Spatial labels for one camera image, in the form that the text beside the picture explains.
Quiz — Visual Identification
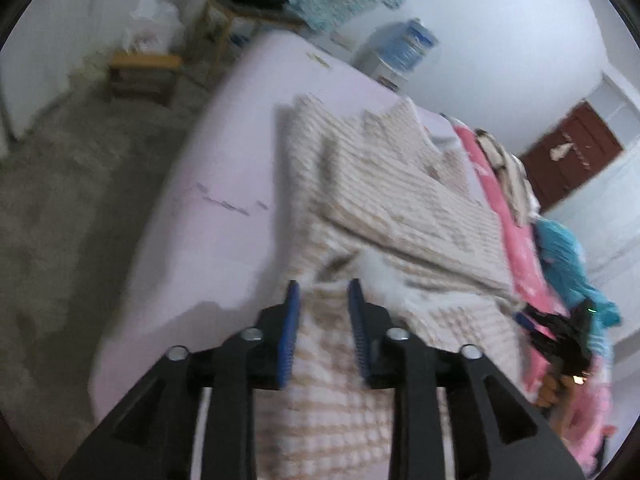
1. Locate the lilac glossy mat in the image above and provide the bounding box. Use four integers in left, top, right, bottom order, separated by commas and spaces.
92, 30, 466, 426

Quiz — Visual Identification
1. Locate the brown wooden door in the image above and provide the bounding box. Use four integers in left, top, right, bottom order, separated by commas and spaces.
517, 101, 626, 211

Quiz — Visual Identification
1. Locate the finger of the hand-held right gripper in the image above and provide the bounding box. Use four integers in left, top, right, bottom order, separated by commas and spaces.
515, 310, 557, 347

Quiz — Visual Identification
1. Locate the beige white houndstooth coat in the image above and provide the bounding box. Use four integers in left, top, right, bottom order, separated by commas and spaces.
252, 94, 538, 480

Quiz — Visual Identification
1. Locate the white water dispenser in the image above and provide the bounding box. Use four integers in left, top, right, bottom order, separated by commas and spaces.
352, 42, 408, 93

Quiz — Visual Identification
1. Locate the teal crumpled cloth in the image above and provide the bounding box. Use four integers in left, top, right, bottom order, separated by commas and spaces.
532, 217, 621, 331

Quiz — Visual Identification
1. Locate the wooden chair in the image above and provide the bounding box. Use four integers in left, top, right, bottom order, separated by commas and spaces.
192, 0, 306, 61

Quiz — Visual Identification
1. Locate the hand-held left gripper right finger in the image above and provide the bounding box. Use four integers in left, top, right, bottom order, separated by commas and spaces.
346, 278, 586, 480

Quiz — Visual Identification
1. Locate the person's right hand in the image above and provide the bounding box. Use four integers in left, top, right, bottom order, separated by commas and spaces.
536, 372, 566, 409

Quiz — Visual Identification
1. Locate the pink floral blanket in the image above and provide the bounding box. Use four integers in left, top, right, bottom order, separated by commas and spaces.
447, 115, 621, 476

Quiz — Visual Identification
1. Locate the blue water bottle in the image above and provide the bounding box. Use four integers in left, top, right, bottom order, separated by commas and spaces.
385, 19, 440, 72

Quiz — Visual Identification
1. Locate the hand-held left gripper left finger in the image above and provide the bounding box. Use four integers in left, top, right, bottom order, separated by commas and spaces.
57, 280, 301, 480

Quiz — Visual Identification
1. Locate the small wooden stool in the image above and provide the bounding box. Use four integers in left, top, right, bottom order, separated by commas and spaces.
107, 52, 183, 106

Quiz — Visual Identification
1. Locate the white plastic bag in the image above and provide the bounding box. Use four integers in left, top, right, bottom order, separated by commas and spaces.
122, 0, 183, 56

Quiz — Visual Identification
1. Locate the beige clothes pile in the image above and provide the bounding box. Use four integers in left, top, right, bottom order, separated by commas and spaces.
472, 129, 541, 226

